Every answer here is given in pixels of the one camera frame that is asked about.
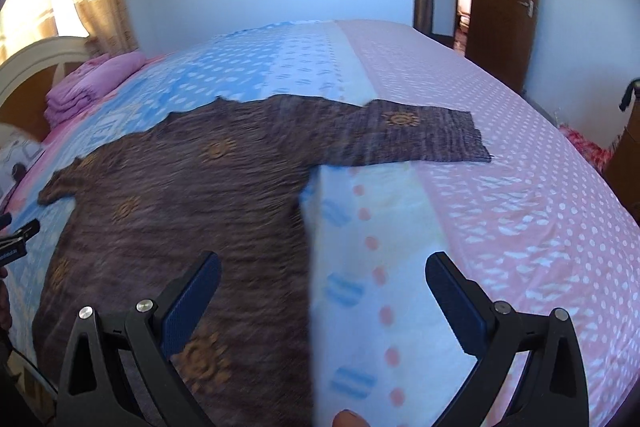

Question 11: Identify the silver door handle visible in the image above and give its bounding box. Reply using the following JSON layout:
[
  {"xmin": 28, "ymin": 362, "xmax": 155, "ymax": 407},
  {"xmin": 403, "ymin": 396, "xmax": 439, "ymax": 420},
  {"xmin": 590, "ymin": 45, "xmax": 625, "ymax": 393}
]
[{"xmin": 518, "ymin": 0, "xmax": 535, "ymax": 18}]

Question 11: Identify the brown knitted sweater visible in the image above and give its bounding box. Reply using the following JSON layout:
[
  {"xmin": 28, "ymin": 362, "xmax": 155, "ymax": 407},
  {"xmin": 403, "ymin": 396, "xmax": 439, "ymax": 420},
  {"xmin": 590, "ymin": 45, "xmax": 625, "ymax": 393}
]
[{"xmin": 32, "ymin": 95, "xmax": 490, "ymax": 426}]

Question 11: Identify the folded pink blanket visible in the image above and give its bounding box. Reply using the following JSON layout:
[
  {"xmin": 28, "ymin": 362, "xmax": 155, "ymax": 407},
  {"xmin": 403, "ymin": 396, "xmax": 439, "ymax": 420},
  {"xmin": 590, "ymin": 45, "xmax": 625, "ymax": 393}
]
[{"xmin": 44, "ymin": 51, "xmax": 146, "ymax": 129}]

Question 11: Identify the red floral fabric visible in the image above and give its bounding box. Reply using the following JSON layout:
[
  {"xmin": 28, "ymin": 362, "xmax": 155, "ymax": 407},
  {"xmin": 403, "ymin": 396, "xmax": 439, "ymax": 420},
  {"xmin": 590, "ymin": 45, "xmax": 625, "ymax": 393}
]
[{"xmin": 559, "ymin": 124, "xmax": 613, "ymax": 173}]

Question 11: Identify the blue pink patterned bedspread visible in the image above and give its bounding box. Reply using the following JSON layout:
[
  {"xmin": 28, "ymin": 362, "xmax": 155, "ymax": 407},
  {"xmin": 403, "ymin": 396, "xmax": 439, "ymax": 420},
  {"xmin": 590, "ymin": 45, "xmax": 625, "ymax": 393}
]
[{"xmin": 6, "ymin": 20, "xmax": 639, "ymax": 426}]

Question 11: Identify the person's right hand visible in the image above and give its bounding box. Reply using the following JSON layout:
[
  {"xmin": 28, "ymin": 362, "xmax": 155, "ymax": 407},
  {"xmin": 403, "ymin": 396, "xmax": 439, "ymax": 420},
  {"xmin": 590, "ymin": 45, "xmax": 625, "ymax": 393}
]
[{"xmin": 332, "ymin": 410, "xmax": 369, "ymax": 427}]

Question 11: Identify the cream wooden headboard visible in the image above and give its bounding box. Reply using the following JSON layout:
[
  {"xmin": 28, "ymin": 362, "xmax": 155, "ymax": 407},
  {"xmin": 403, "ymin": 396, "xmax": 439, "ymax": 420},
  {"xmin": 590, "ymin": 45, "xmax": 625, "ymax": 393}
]
[{"xmin": 1, "ymin": 36, "xmax": 90, "ymax": 141}]

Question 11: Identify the white patterned pillow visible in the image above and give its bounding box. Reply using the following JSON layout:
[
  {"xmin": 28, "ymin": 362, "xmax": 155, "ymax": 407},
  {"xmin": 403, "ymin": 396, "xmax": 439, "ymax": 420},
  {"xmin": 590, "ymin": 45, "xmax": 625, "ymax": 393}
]
[{"xmin": 0, "ymin": 124, "xmax": 44, "ymax": 207}]

